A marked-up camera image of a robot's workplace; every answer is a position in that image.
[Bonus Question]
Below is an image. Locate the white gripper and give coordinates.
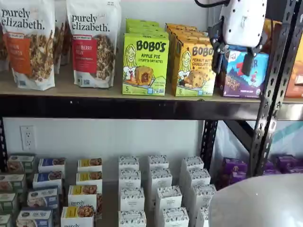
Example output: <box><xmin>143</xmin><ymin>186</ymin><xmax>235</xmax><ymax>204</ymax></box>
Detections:
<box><xmin>208</xmin><ymin>0</ymin><xmax>267</xmax><ymax>76</ymax></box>

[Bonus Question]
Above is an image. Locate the orange Bobo's peanut butter box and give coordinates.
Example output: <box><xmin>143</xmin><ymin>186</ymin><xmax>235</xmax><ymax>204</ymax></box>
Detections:
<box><xmin>165</xmin><ymin>22</ymin><xmax>197</xmax><ymax>33</ymax></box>
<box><xmin>169</xmin><ymin>28</ymin><xmax>209</xmax><ymax>83</ymax></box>
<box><xmin>174</xmin><ymin>41</ymin><xmax>215</xmax><ymax>97</ymax></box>

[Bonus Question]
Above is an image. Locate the blue purple Zbar box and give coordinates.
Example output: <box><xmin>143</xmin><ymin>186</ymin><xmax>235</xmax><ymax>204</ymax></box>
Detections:
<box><xmin>218</xmin><ymin>45</ymin><xmax>270</xmax><ymax>98</ymax></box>

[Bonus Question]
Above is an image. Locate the large orange snack box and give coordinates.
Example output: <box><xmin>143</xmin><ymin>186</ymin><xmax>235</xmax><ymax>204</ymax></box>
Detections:
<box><xmin>263</xmin><ymin>18</ymin><xmax>283</xmax><ymax>54</ymax></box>
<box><xmin>285</xmin><ymin>59</ymin><xmax>303</xmax><ymax>98</ymax></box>

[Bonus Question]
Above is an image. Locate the green Bobo's apple pie box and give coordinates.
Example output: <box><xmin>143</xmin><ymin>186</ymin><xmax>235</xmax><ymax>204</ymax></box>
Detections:
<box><xmin>125</xmin><ymin>18</ymin><xmax>160</xmax><ymax>28</ymax></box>
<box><xmin>122</xmin><ymin>33</ymin><xmax>170</xmax><ymax>96</ymax></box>
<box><xmin>125</xmin><ymin>26</ymin><xmax>166</xmax><ymax>36</ymax></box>

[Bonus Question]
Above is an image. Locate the purple snack box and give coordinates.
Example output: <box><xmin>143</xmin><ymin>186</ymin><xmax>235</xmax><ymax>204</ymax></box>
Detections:
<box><xmin>263</xmin><ymin>160</ymin><xmax>276</xmax><ymax>175</ymax></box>
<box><xmin>276</xmin><ymin>154</ymin><xmax>303</xmax><ymax>175</ymax></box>
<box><xmin>222</xmin><ymin>157</ymin><xmax>249</xmax><ymax>175</ymax></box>

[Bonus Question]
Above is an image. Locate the white patterned carton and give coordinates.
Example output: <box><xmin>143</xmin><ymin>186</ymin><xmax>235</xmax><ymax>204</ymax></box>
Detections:
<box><xmin>118</xmin><ymin>169</ymin><xmax>142</xmax><ymax>190</ymax></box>
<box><xmin>192</xmin><ymin>184</ymin><xmax>217</xmax><ymax>209</ymax></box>
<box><xmin>148</xmin><ymin>155</ymin><xmax>169</xmax><ymax>170</ymax></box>
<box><xmin>181</xmin><ymin>157</ymin><xmax>205</xmax><ymax>171</ymax></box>
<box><xmin>198</xmin><ymin>206</ymin><xmax>211</xmax><ymax>227</ymax></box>
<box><xmin>120</xmin><ymin>187</ymin><xmax>145</xmax><ymax>211</ymax></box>
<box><xmin>161</xmin><ymin>207</ymin><xmax>190</xmax><ymax>227</ymax></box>
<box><xmin>155</xmin><ymin>186</ymin><xmax>183</xmax><ymax>209</ymax></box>
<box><xmin>118</xmin><ymin>210</ymin><xmax>146</xmax><ymax>227</ymax></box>
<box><xmin>118</xmin><ymin>155</ymin><xmax>140</xmax><ymax>171</ymax></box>
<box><xmin>150</xmin><ymin>168</ymin><xmax>173</xmax><ymax>189</ymax></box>
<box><xmin>187</xmin><ymin>168</ymin><xmax>211</xmax><ymax>186</ymax></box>

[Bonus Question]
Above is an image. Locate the black metal shelving rack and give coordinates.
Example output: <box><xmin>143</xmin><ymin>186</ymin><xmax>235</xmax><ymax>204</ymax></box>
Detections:
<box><xmin>0</xmin><ymin>0</ymin><xmax>303</xmax><ymax>185</ymax></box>

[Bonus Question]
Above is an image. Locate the granola bag red label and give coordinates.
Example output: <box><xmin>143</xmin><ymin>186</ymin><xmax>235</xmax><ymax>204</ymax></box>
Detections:
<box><xmin>65</xmin><ymin>0</ymin><xmax>122</xmax><ymax>89</ymax></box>

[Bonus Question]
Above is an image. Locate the white granola bag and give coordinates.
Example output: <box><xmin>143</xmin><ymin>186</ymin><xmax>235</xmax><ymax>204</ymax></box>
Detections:
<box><xmin>53</xmin><ymin>0</ymin><xmax>72</xmax><ymax>74</ymax></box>

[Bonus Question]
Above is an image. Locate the yellow granola carton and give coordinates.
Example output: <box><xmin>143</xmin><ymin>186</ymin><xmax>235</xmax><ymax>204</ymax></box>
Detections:
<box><xmin>61</xmin><ymin>206</ymin><xmax>96</xmax><ymax>227</ymax></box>
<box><xmin>68</xmin><ymin>184</ymin><xmax>98</xmax><ymax>209</ymax></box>
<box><xmin>77</xmin><ymin>158</ymin><xmax>103</xmax><ymax>173</ymax></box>
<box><xmin>75</xmin><ymin>171</ymin><xmax>103</xmax><ymax>187</ymax></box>

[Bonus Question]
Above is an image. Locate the granola bag orange label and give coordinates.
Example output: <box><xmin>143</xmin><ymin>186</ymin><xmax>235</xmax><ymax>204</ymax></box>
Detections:
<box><xmin>0</xmin><ymin>0</ymin><xmax>56</xmax><ymax>91</ymax></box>

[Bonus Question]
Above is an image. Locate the blue granola carton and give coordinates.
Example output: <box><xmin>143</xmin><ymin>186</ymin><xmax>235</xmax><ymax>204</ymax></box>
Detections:
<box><xmin>27</xmin><ymin>186</ymin><xmax>59</xmax><ymax>209</ymax></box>
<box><xmin>38</xmin><ymin>157</ymin><xmax>66</xmax><ymax>173</ymax></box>
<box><xmin>32</xmin><ymin>170</ymin><xmax>63</xmax><ymax>189</ymax></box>
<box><xmin>16</xmin><ymin>207</ymin><xmax>53</xmax><ymax>227</ymax></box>

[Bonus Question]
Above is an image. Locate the green granola carton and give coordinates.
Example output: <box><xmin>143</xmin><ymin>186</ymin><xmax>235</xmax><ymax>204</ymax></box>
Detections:
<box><xmin>0</xmin><ymin>174</ymin><xmax>27</xmax><ymax>193</ymax></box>
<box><xmin>7</xmin><ymin>155</ymin><xmax>36</xmax><ymax>174</ymax></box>
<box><xmin>0</xmin><ymin>214</ymin><xmax>13</xmax><ymax>227</ymax></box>
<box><xmin>0</xmin><ymin>192</ymin><xmax>19</xmax><ymax>214</ymax></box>

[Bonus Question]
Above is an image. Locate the black looped cable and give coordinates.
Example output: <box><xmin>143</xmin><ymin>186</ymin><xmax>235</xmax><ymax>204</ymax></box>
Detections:
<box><xmin>194</xmin><ymin>0</ymin><xmax>232</xmax><ymax>8</ymax></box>

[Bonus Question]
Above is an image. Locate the white wall outlet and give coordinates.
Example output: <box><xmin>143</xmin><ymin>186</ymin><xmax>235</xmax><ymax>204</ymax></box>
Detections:
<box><xmin>19</xmin><ymin>125</ymin><xmax>37</xmax><ymax>152</ymax></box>

